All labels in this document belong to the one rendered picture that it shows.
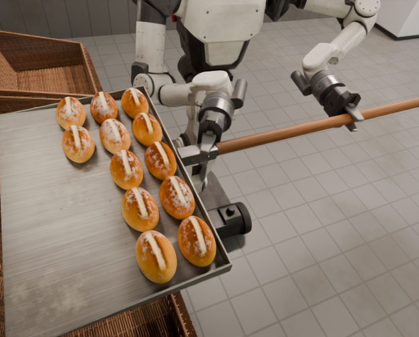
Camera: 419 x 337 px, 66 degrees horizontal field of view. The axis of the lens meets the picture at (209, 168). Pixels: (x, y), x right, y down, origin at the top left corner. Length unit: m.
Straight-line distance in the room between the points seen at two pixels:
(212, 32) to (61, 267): 0.79
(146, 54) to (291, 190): 1.62
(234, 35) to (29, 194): 0.77
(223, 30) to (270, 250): 1.38
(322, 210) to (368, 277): 0.50
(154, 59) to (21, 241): 0.65
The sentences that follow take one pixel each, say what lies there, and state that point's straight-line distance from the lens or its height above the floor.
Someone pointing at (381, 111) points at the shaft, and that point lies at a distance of 1.06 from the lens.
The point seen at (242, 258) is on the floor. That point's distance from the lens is 1.99.
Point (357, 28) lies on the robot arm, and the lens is 1.21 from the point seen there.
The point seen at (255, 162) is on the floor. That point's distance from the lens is 2.47.
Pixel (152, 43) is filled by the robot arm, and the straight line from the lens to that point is 1.05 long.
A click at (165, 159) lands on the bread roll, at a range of 0.68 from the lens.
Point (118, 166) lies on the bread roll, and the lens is 0.67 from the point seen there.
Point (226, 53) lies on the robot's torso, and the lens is 1.16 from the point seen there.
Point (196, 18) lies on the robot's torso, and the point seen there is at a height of 1.32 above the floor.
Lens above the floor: 1.74
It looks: 48 degrees down
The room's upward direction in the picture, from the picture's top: 10 degrees clockwise
